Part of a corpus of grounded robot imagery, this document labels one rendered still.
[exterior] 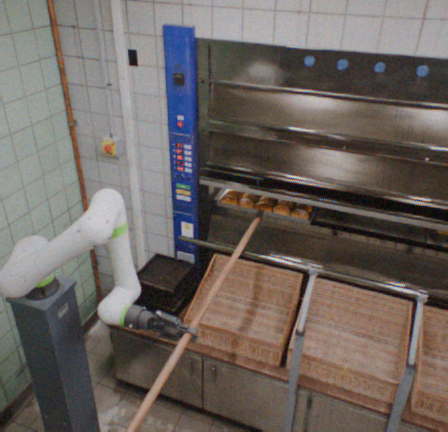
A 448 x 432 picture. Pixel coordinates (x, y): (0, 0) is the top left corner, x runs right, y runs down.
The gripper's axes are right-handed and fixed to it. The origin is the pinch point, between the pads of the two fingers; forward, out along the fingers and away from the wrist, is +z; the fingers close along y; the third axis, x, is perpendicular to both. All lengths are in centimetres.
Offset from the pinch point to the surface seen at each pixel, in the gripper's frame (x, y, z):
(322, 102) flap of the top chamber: -101, -66, 26
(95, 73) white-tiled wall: -100, -66, -100
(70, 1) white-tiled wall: -100, -101, -109
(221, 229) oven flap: -99, 18, -24
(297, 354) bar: -39, 36, 38
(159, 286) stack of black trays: -60, 38, -46
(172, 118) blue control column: -97, -48, -52
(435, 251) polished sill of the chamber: -98, 2, 92
